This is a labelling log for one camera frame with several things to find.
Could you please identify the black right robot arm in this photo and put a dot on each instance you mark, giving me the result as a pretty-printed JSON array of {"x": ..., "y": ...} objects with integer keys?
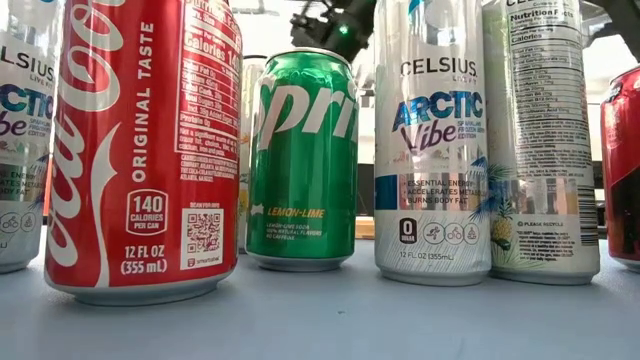
[{"x": 625, "y": 20}]

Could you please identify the white Celsius can yellow base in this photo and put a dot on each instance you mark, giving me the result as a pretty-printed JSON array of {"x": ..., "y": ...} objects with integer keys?
[
  {"x": 542, "y": 150},
  {"x": 251, "y": 80}
]

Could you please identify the Celsius Arctic Vibe can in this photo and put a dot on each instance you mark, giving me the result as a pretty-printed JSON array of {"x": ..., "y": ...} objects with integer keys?
[
  {"x": 430, "y": 150},
  {"x": 25, "y": 150}
]

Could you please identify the red Coca-Cola can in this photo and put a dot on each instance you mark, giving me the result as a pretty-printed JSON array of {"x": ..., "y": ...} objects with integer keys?
[
  {"x": 140, "y": 150},
  {"x": 622, "y": 175}
]

